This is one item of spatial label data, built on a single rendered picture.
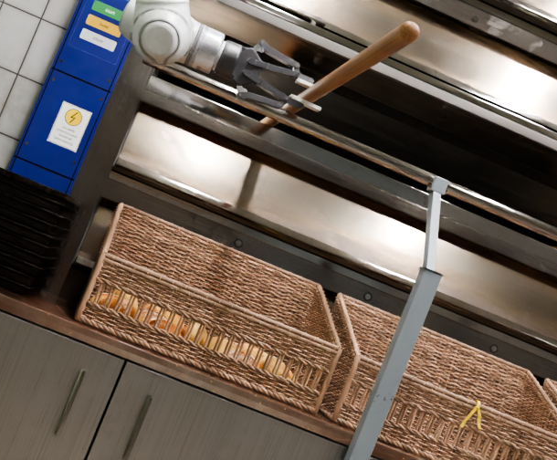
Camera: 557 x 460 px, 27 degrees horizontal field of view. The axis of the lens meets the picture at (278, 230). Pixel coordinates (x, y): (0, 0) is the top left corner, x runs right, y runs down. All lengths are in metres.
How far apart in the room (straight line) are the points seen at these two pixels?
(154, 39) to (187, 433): 0.80
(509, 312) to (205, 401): 1.00
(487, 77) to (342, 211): 0.52
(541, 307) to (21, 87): 1.45
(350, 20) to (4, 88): 0.89
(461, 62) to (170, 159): 0.80
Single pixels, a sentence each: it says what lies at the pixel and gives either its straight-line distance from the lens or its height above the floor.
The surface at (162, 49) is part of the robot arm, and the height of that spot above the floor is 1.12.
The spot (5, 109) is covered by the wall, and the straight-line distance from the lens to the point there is 2.91.
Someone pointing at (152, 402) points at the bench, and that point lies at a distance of 2.37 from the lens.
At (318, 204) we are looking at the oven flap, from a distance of 2.95.
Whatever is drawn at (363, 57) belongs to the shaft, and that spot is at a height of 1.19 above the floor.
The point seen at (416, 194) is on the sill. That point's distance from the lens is 2.99.
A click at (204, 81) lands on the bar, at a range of 2.54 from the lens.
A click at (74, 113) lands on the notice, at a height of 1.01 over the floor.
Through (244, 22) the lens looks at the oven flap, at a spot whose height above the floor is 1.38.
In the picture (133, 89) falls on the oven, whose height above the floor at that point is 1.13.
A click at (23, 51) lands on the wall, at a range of 2.93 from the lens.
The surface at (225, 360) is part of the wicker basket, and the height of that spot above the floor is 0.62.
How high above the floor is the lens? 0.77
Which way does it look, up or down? 3 degrees up
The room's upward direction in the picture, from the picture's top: 22 degrees clockwise
